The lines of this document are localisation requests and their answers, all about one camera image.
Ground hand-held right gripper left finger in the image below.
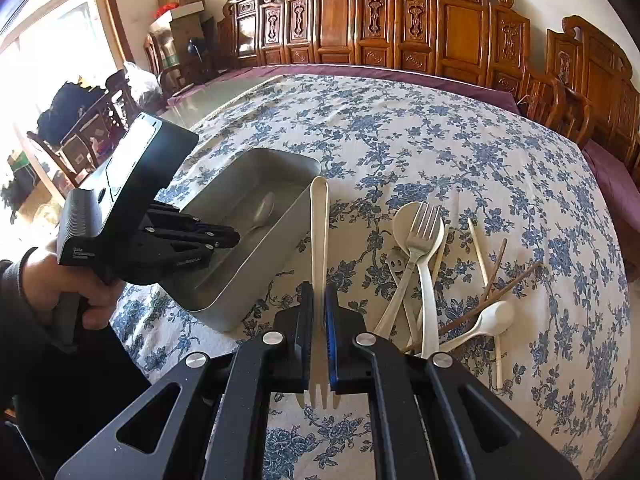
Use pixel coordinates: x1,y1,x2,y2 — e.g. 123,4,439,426
54,281,315,480

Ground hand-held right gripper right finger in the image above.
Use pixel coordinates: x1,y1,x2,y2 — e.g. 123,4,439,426
324,285,583,480

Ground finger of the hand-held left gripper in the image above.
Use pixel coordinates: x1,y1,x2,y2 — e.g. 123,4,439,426
149,202,241,242
160,237,237,267

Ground metal spoon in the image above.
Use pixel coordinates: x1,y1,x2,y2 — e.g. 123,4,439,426
239,192,277,237

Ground grey metal box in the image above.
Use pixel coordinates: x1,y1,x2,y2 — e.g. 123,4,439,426
160,147,323,333

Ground cream smiley slotted spoon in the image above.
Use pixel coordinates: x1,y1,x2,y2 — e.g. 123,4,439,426
372,252,408,336

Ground cream plastic fork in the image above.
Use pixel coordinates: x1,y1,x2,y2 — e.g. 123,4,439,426
296,176,343,408

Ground metal fork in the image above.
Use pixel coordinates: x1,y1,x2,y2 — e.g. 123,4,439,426
402,202,443,341

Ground large cream spoon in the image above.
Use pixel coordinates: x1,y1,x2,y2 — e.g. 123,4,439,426
391,201,447,359

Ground cream chopstick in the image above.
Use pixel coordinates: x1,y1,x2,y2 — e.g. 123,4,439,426
433,227,451,277
467,217,503,391

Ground small white spoon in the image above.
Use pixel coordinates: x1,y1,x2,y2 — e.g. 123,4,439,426
439,300,516,354

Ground brown chopstick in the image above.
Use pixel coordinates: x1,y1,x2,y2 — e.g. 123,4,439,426
402,260,543,353
484,238,509,304

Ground person's left forearm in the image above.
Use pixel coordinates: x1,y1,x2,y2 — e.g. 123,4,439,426
0,249,56,348

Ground person's left hand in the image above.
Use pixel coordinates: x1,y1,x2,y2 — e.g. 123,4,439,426
22,240,123,331

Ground dark wooden chair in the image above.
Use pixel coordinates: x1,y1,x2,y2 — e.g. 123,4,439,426
27,71,138,188
142,32,187,97

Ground clear plastic bag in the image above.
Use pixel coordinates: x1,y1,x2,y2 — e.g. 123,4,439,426
122,60,163,107

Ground dark clothes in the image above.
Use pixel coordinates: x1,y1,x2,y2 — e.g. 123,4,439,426
37,80,108,141

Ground white box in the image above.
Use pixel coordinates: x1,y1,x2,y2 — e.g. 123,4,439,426
150,0,206,27

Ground carved wooden chair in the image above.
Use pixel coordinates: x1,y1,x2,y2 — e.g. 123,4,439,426
285,0,397,67
222,0,288,68
517,15,640,181
395,0,532,98

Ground blue floral tablecloth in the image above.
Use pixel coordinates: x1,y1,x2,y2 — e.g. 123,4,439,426
107,74,633,480

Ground person's dark clothing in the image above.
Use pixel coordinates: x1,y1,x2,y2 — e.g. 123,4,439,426
0,320,151,480

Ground wooden window frame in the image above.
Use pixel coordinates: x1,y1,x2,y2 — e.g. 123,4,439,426
97,0,135,67

